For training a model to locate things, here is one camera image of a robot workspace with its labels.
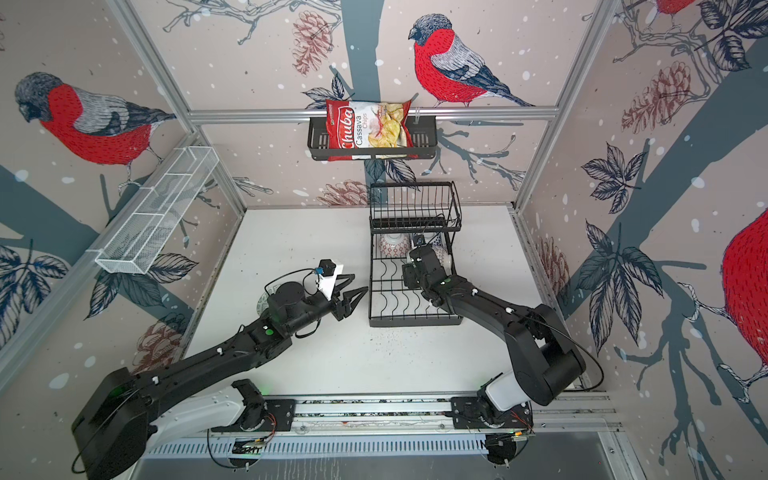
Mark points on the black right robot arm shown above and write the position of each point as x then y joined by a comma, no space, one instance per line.
544,359

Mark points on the black wall basket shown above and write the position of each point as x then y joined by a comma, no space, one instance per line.
423,131

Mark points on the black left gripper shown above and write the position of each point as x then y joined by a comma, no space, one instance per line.
345,307

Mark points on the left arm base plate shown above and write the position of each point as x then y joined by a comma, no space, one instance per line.
276,415

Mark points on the red cassava chips bag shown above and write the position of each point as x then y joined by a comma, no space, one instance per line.
367,125

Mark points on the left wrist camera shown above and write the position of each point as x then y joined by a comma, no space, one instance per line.
327,273

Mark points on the blue geometric patterned bowl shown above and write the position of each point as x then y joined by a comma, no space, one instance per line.
394,245

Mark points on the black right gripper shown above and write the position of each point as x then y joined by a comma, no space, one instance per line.
407,272

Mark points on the black two-tier dish rack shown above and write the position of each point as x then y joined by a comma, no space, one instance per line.
412,229

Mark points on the grey green patterned bowl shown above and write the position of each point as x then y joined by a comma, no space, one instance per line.
262,304

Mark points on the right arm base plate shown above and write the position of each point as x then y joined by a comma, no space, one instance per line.
473,412

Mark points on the white mesh wall shelf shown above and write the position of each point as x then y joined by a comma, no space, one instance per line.
162,204

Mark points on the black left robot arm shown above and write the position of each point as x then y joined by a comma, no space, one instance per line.
113,429

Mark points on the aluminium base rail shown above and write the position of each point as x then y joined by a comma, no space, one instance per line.
384,415

